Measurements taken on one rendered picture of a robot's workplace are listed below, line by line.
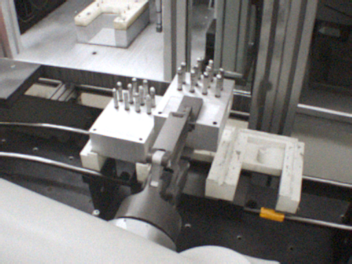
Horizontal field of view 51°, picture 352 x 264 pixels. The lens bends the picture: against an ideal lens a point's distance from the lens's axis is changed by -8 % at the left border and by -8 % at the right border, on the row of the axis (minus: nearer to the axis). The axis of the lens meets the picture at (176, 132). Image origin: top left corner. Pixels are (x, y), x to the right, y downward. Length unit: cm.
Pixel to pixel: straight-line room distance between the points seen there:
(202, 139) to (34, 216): 41
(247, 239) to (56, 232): 64
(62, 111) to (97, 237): 103
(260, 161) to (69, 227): 52
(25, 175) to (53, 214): 78
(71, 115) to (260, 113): 62
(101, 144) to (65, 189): 28
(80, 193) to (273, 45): 51
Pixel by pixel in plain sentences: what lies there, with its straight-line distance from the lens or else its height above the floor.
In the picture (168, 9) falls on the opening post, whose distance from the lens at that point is 70.
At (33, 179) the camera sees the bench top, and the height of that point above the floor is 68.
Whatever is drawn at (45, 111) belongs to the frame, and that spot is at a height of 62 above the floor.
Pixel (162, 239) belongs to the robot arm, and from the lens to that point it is 41.
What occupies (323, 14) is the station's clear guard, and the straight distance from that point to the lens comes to 68.
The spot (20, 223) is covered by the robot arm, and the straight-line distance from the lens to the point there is 18.
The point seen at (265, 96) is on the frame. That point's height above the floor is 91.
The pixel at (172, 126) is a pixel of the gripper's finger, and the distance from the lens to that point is 48.
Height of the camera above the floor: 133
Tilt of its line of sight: 40 degrees down
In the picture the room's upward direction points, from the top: straight up
